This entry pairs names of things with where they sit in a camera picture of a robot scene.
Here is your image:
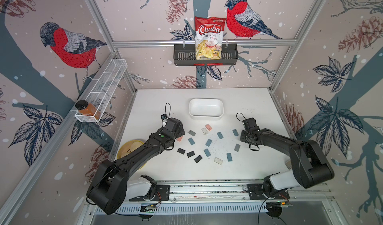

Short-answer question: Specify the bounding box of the grey-blue eraser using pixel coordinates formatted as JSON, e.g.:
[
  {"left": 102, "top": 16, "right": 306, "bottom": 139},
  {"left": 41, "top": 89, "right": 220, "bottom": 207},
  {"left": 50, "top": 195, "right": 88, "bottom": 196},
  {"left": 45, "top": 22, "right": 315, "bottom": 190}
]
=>
[{"left": 234, "top": 144, "right": 240, "bottom": 152}]

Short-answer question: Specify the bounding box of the black eraser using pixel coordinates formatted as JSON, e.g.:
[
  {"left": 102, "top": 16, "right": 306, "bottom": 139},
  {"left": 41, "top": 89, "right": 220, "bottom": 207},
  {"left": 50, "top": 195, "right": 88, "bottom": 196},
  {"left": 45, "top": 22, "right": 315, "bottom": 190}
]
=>
[
  {"left": 187, "top": 151, "right": 195, "bottom": 158},
  {"left": 194, "top": 155, "right": 202, "bottom": 163},
  {"left": 177, "top": 148, "right": 186, "bottom": 154}
]

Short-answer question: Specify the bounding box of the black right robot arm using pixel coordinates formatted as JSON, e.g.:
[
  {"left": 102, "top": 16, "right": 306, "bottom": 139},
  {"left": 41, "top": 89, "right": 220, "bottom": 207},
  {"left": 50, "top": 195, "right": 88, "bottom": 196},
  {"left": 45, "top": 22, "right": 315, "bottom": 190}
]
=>
[{"left": 240, "top": 117, "right": 335, "bottom": 198}]

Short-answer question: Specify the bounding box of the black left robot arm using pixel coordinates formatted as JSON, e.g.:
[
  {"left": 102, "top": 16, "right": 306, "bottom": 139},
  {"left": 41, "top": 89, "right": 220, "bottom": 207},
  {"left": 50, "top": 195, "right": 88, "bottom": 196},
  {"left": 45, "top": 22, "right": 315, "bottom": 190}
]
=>
[{"left": 86, "top": 118, "right": 185, "bottom": 215}]

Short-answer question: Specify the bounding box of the white eraser upper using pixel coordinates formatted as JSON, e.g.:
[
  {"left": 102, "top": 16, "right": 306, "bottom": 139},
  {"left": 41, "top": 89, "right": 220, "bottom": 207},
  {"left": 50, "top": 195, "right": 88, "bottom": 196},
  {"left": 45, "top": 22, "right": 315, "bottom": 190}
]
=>
[{"left": 201, "top": 128, "right": 208, "bottom": 135}]

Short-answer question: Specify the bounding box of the white eraser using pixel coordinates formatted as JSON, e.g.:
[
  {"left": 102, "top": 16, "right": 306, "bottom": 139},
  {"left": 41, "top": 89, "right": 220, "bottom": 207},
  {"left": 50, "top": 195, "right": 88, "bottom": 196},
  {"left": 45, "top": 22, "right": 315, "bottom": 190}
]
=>
[
  {"left": 214, "top": 157, "right": 223, "bottom": 165},
  {"left": 201, "top": 128, "right": 208, "bottom": 135}
]

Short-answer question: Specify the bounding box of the white storage box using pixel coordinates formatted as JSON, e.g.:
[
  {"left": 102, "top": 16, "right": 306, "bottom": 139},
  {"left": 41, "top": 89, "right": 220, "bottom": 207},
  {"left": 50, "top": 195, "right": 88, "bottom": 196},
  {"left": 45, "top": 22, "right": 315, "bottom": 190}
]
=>
[{"left": 189, "top": 98, "right": 224, "bottom": 120}]

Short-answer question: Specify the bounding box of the black eraser bottom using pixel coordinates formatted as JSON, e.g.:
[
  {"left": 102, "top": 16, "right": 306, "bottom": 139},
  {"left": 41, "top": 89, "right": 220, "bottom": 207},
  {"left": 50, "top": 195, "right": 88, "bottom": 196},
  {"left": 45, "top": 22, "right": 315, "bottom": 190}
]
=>
[{"left": 194, "top": 155, "right": 202, "bottom": 163}]

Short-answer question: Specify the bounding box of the white eraser bottom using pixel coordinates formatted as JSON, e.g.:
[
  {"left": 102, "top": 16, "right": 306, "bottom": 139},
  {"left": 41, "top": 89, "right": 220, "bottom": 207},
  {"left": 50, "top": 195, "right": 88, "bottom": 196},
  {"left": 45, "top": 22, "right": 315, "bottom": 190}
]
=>
[{"left": 214, "top": 157, "right": 223, "bottom": 165}]

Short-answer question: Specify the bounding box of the orange spice jar black lid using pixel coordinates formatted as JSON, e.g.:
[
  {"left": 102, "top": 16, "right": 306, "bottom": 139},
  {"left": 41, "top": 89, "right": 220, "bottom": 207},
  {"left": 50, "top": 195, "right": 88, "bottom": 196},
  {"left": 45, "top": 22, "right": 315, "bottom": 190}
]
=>
[{"left": 75, "top": 99, "right": 101, "bottom": 120}]

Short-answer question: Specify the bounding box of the Chuba cassava chips bag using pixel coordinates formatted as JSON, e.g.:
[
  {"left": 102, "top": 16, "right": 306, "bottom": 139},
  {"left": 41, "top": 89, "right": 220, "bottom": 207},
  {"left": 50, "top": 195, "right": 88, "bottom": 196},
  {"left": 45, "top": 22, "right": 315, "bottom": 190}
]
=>
[{"left": 194, "top": 17, "right": 226, "bottom": 60}]

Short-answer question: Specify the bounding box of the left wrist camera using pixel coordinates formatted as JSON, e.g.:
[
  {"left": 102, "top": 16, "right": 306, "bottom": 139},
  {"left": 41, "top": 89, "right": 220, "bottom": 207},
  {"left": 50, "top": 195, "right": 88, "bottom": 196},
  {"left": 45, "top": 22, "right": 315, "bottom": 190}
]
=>
[{"left": 161, "top": 113, "right": 168, "bottom": 123}]

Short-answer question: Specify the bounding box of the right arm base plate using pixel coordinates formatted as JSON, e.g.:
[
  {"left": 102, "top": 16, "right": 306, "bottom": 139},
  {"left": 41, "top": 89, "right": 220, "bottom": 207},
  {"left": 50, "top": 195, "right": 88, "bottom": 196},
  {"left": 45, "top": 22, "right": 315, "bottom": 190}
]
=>
[{"left": 245, "top": 184, "right": 290, "bottom": 200}]

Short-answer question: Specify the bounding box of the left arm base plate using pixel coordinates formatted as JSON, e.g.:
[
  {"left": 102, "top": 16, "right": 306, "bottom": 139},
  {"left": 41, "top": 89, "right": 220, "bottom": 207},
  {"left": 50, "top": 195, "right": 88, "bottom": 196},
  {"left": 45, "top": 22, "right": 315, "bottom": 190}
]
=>
[{"left": 128, "top": 185, "right": 170, "bottom": 202}]

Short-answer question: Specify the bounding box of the black wire wall basket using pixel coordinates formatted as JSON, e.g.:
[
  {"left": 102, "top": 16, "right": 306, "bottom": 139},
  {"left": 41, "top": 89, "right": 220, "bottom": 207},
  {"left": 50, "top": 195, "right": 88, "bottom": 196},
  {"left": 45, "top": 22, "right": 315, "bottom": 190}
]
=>
[{"left": 173, "top": 43, "right": 239, "bottom": 66}]

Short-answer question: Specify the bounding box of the clear acrylic wall shelf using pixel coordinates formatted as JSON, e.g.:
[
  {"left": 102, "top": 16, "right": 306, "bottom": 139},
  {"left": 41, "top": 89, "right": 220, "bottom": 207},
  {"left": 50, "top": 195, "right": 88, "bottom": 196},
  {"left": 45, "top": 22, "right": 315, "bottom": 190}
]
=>
[{"left": 75, "top": 59, "right": 127, "bottom": 123}]

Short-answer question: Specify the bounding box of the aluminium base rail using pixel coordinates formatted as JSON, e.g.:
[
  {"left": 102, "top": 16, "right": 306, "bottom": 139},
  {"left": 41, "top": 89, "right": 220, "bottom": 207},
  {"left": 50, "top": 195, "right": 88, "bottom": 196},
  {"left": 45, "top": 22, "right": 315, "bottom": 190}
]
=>
[{"left": 85, "top": 180, "right": 333, "bottom": 205}]

